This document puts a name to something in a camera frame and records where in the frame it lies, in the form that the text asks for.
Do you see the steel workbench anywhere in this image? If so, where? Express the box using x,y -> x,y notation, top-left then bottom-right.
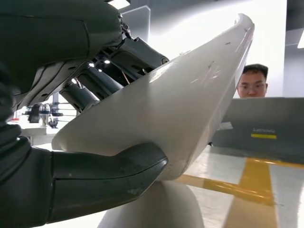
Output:
35,143 -> 304,228

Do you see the black desktop device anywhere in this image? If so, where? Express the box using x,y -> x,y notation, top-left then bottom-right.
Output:
28,103 -> 41,124

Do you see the white cluttered table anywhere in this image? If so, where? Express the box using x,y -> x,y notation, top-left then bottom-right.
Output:
9,114 -> 69,146

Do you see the person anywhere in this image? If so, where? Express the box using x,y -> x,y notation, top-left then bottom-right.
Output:
237,64 -> 269,99

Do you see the grey laptop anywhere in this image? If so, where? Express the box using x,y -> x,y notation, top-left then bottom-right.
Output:
211,96 -> 304,158

